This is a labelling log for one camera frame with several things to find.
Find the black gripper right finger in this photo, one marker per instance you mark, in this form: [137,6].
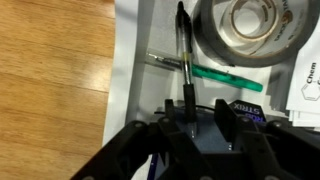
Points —
[273,150]

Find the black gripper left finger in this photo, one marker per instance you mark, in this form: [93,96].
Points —
[129,149]

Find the black clear ballpoint pen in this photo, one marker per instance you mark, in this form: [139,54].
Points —
[183,32]

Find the green ballpoint pen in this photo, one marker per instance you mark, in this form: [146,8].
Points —
[204,72]

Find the white open drawer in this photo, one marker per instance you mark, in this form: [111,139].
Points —
[138,90]

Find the dark blue notebook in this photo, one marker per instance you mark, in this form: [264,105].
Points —
[209,137]

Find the white chemistry paper stack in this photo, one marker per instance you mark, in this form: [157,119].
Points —
[294,86]

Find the grey duct tape roll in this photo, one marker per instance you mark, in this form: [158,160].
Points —
[253,33]

